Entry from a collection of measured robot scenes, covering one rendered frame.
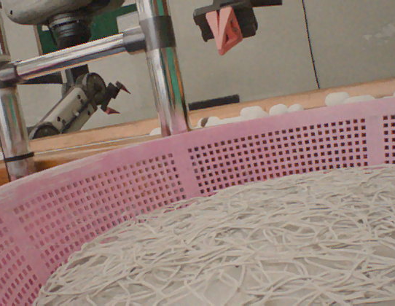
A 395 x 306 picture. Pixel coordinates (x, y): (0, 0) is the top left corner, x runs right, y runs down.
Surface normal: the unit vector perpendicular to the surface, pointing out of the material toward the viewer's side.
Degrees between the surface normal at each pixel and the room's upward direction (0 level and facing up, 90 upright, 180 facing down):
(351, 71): 90
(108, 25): 90
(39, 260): 72
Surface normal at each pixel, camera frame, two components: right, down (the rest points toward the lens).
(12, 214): 0.87, -0.46
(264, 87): -0.29, 0.18
